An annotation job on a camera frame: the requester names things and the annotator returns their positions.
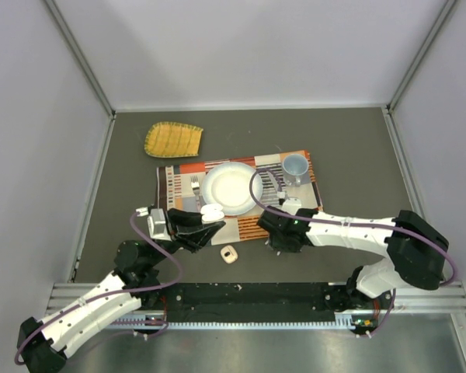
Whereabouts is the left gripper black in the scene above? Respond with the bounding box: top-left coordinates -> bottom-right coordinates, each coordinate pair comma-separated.
148,207 -> 226,267

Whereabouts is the white earbud charging case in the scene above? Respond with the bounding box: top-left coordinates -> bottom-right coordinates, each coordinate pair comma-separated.
220,245 -> 238,264

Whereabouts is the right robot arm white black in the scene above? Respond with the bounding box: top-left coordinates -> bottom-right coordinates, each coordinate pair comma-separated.
257,207 -> 448,311

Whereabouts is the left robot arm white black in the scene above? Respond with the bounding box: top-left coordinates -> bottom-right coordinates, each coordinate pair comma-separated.
14,204 -> 225,372

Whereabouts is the white round plate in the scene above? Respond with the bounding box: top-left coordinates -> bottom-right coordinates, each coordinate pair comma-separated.
200,162 -> 263,216

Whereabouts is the light blue mug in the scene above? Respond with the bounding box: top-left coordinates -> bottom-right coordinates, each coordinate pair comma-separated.
282,154 -> 309,187

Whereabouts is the yellow woven cloth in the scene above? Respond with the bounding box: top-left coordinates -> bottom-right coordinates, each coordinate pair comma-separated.
144,121 -> 203,159

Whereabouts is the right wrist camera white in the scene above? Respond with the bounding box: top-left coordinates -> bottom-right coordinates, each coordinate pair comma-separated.
279,197 -> 302,215

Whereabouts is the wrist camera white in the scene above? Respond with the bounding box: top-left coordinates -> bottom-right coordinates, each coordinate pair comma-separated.
279,197 -> 302,215
135,207 -> 171,241

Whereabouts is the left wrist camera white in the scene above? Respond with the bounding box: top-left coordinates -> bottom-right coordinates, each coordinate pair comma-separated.
135,207 -> 171,241

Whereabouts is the silver fork pink handle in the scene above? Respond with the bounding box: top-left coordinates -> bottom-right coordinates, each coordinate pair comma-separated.
190,175 -> 201,211

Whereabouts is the silver knife pink handle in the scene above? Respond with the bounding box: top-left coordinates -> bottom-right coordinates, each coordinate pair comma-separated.
265,168 -> 286,205

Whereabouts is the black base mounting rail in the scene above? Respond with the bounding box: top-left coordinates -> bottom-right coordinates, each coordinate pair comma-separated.
155,281 -> 395,323

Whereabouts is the aluminium frame front beam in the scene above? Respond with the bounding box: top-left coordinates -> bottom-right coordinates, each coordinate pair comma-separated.
46,281 -> 466,331

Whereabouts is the aluminium frame right post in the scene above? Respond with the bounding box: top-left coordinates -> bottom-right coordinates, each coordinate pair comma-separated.
386,0 -> 458,116

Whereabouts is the aluminium frame post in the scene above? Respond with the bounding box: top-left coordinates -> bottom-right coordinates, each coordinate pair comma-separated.
386,0 -> 458,116
41,0 -> 117,117

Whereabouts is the aluminium frame left post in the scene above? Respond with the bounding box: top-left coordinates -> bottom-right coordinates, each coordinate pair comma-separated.
41,0 -> 117,117

